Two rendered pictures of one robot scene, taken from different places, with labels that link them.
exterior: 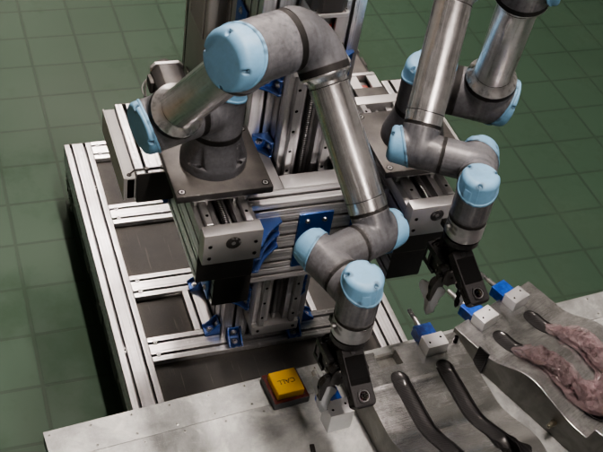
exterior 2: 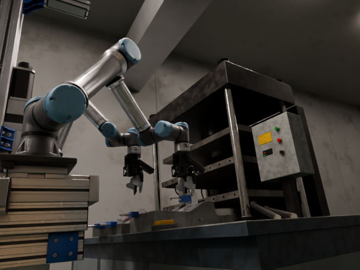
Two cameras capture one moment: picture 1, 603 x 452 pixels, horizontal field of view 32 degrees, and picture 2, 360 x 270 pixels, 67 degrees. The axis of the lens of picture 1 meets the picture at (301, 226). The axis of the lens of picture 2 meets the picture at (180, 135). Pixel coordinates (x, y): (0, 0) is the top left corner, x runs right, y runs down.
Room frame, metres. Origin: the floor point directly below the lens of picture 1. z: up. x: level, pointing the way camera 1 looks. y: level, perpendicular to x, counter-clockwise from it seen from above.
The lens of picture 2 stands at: (1.39, 1.16, 0.78)
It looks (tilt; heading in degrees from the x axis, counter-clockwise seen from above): 20 degrees up; 265
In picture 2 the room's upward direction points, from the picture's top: 4 degrees counter-clockwise
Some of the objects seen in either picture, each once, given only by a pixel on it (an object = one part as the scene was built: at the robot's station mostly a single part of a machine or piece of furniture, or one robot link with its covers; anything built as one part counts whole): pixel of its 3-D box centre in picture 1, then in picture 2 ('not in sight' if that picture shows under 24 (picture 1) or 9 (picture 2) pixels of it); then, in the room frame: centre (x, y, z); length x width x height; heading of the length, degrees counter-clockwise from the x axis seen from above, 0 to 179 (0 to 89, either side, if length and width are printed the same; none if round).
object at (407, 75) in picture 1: (429, 82); not in sight; (2.02, -0.23, 1.20); 0.13 x 0.12 x 0.14; 85
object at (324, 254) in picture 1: (331, 256); (165, 131); (1.36, -0.06, 1.25); 0.11 x 0.11 x 0.08; 45
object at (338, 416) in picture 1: (327, 395); (182, 199); (1.29, -0.11, 0.93); 0.13 x 0.05 x 0.05; 30
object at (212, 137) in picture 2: not in sight; (222, 150); (0.77, -1.37, 1.51); 1.10 x 0.70 x 0.05; 120
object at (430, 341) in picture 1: (422, 331); (131, 214); (1.55, -0.30, 0.89); 0.13 x 0.05 x 0.05; 30
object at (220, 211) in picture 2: not in sight; (223, 219); (0.87, -1.26, 0.87); 0.50 x 0.27 x 0.17; 30
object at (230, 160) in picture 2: not in sight; (224, 175); (0.78, -1.37, 1.26); 1.10 x 0.74 x 0.05; 120
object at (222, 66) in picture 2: not in sight; (214, 127); (0.82, -1.34, 1.75); 1.30 x 0.84 x 0.61; 120
